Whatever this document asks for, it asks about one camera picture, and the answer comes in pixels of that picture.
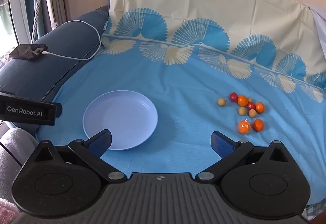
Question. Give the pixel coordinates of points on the blue fan-print bed sheet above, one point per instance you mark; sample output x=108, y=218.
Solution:
x=178, y=78

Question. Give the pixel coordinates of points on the pale blue patterned cloth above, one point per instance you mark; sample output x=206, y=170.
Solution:
x=319, y=30

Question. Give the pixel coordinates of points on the black smartphone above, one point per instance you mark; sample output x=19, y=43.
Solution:
x=25, y=51

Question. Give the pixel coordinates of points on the light blue plate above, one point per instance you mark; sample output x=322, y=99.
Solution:
x=119, y=117

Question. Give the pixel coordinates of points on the plastic-wrapped orange mandarin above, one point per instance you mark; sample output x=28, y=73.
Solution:
x=244, y=127

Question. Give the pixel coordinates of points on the white dotted pole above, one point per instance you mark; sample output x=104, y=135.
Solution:
x=37, y=15

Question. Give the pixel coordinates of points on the red cherry tomato with calyx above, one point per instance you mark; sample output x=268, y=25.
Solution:
x=233, y=97

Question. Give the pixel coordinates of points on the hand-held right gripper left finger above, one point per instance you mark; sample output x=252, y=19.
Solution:
x=101, y=143

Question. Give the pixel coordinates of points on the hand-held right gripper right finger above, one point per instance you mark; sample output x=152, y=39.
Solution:
x=221, y=145

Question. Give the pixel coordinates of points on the grey fleece blanket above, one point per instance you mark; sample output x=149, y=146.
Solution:
x=15, y=157

